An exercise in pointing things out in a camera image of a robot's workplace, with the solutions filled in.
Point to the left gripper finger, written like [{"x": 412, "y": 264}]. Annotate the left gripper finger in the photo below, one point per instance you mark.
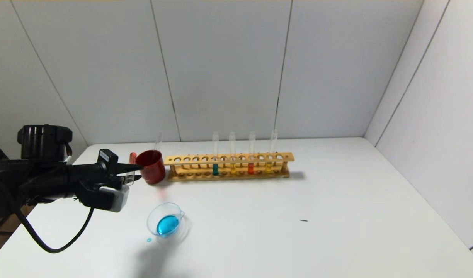
[
  {"x": 128, "y": 167},
  {"x": 134, "y": 178}
]

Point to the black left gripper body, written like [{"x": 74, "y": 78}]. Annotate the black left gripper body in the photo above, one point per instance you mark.
[{"x": 108, "y": 164}]

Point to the red pigment test tube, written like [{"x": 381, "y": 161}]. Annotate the red pigment test tube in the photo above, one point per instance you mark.
[
  {"x": 132, "y": 157},
  {"x": 250, "y": 168}
]

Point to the blue pigment test tube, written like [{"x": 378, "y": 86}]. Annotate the blue pigment test tube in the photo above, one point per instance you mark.
[
  {"x": 159, "y": 141},
  {"x": 215, "y": 170}
]

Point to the black and orange left arm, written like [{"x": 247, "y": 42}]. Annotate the black and orange left arm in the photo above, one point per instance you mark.
[{"x": 28, "y": 177}]

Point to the wooden test tube rack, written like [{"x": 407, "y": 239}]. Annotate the wooden test tube rack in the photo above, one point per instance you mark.
[{"x": 205, "y": 163}]

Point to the yellow pigment test tube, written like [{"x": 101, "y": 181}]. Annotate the yellow pigment test tube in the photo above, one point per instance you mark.
[
  {"x": 268, "y": 167},
  {"x": 232, "y": 168}
]

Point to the dark red cup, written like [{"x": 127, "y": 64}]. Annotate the dark red cup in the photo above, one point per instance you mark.
[{"x": 153, "y": 172}]

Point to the blue liquid pool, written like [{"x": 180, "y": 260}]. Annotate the blue liquid pool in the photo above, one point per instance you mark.
[{"x": 167, "y": 226}]

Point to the clear glass beaker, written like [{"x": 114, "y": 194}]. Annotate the clear glass beaker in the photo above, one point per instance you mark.
[{"x": 182, "y": 231}]

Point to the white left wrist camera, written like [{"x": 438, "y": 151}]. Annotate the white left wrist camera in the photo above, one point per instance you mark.
[{"x": 113, "y": 199}]

